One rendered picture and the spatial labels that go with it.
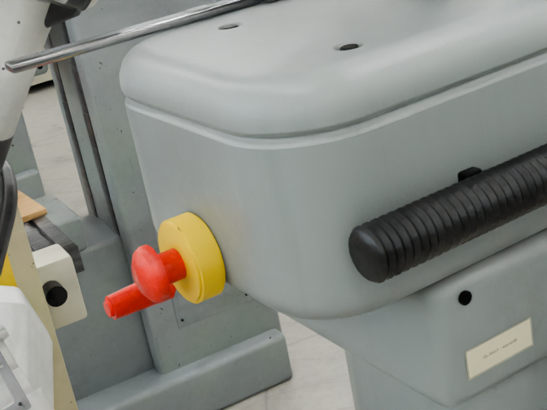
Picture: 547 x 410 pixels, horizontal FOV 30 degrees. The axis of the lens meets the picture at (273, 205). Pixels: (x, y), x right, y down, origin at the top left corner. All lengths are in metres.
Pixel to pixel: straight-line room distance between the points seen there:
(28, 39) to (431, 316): 0.46
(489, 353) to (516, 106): 0.17
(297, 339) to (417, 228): 3.61
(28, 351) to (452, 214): 0.52
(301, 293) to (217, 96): 0.13
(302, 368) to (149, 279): 3.33
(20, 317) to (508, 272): 0.49
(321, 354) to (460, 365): 3.36
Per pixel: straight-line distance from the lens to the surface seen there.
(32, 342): 1.00
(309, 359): 4.03
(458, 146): 0.63
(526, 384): 0.79
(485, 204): 0.61
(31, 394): 0.86
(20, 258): 2.54
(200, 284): 0.67
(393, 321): 0.71
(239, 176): 0.61
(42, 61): 0.74
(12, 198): 1.03
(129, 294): 0.79
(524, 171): 0.63
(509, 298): 0.71
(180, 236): 0.67
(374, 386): 0.85
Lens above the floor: 2.04
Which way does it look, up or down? 22 degrees down
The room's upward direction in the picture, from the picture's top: 11 degrees counter-clockwise
